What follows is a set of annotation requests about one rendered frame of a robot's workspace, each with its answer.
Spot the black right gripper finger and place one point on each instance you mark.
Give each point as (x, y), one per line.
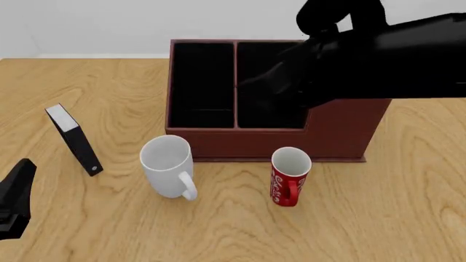
(287, 69)

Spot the red mug with white print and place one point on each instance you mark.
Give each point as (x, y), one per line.
(279, 185)

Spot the red-brown desk caddy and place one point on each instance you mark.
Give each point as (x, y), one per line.
(338, 133)

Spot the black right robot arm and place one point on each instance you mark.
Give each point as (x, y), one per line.
(393, 60)

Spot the black book with white pages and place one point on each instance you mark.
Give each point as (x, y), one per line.
(78, 142)

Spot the black plate on stalk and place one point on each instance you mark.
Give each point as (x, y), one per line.
(327, 13)

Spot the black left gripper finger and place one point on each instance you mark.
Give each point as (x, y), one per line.
(18, 188)

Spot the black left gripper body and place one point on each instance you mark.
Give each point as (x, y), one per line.
(11, 226)

